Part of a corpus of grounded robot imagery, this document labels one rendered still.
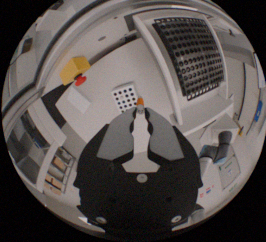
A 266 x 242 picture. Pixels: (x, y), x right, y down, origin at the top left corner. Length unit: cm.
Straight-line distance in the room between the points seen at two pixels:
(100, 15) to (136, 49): 22
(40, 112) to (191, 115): 81
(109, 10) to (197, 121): 34
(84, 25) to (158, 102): 36
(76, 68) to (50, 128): 51
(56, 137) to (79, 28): 62
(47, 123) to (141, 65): 65
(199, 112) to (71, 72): 40
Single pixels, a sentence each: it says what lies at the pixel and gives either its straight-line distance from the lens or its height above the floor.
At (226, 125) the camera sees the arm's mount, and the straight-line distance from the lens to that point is 72.
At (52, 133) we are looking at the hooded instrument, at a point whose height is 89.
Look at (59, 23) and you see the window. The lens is 15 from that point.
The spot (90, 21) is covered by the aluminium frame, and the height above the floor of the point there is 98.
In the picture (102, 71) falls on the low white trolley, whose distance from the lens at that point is 36.
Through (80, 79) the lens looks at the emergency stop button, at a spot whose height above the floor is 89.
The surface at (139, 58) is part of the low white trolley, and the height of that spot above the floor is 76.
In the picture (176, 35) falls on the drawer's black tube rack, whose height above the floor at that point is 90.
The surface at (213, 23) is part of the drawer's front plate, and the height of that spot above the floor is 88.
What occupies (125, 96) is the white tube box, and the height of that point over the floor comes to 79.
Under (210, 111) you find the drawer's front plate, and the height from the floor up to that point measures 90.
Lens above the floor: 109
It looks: 59 degrees down
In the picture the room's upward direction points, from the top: 176 degrees counter-clockwise
